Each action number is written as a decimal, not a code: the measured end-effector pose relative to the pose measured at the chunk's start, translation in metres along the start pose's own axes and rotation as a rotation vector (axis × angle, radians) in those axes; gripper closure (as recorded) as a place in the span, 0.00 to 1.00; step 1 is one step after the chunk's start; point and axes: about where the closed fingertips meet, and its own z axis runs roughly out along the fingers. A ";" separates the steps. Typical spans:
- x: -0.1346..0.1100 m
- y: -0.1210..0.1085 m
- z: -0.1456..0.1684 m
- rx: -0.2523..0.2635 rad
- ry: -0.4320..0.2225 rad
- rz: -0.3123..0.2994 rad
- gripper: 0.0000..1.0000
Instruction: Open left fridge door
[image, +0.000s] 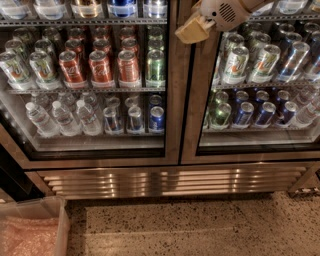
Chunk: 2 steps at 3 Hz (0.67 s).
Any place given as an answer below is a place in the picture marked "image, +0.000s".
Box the front left coca-cola can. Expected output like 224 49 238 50
59 50 87 89

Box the pink bubble wrap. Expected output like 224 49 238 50
0 217 59 256

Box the front middle coca-cola can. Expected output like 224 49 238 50
89 50 115 88

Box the steel fridge vent grille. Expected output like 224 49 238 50
27 161 319 200

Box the right fridge water bottle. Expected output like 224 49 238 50
294 96 320 128

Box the green soda can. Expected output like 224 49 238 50
145 50 166 87

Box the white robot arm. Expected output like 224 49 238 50
175 0 273 44

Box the right fridge left 7up can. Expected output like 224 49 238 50
222 46 249 84

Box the right fridge green can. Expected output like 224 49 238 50
210 103 232 130

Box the coca-cola can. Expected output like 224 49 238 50
89 50 115 88
117 50 141 88
59 50 87 89

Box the clear plastic bin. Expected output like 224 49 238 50
0 197 70 256

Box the left red bull can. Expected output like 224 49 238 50
103 107 123 134

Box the right fridge left blue can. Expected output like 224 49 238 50
232 102 254 129

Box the blue pepsi can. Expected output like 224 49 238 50
149 106 164 133

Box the fridge blue can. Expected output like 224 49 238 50
254 101 276 128
232 102 254 129
275 101 298 128

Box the glass fridge door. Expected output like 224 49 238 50
1 0 191 170
182 0 320 164

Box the silver blue tall can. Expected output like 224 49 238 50
276 41 310 82

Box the middle water bottle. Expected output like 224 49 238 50
52 101 81 137

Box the fridge 7up can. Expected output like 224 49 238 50
247 44 281 83
222 46 249 84

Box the front left 7up can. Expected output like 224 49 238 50
0 52 32 91

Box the front right coca-cola can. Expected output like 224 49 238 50
117 50 141 88

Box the left water bottle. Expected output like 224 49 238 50
25 102 60 138

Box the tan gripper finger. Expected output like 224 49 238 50
191 0 202 13
175 13 215 44

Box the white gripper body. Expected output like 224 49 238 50
200 0 252 32

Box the middle red bull can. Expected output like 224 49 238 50
127 106 144 134

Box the red bull can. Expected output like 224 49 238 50
103 107 123 134
127 106 144 134

